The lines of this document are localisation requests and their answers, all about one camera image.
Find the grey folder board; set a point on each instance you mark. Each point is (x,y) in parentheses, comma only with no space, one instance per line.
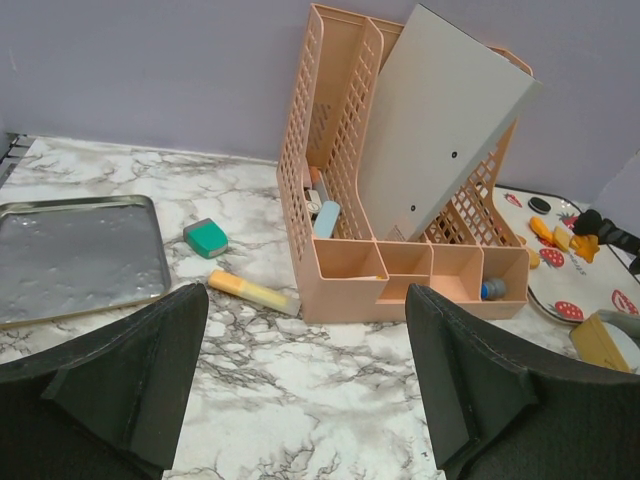
(442,101)

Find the pink white stapler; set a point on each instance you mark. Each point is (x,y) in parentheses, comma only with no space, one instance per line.
(315,191)

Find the gold metal cookie tin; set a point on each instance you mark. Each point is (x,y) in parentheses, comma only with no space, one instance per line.
(609,339)

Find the rectangular tan biscuit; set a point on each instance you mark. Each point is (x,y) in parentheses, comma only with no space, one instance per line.
(562,239)

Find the orange fish-shaped cookie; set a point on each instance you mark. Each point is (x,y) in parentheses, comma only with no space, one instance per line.
(540,229)
(585,246)

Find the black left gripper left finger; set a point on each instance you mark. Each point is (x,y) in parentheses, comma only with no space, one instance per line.
(108,404)

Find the silver tin lid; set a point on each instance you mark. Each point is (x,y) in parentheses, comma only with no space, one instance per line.
(68,257)

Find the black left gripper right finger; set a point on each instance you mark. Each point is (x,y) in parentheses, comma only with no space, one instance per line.
(498,406)

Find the light blue eraser case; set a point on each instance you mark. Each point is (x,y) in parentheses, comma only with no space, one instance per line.
(327,219)

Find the teal eraser block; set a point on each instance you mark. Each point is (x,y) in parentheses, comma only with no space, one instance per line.
(206,238)

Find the black round sandwich cookie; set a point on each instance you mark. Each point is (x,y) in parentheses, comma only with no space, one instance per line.
(539,205)

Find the peach plastic desk organizer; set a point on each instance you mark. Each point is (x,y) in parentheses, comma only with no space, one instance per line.
(353,277)

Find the strawberry print white tray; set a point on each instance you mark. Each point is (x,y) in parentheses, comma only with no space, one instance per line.
(564,285)

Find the black-tipped metal tongs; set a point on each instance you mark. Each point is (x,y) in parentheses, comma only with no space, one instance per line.
(592,222)

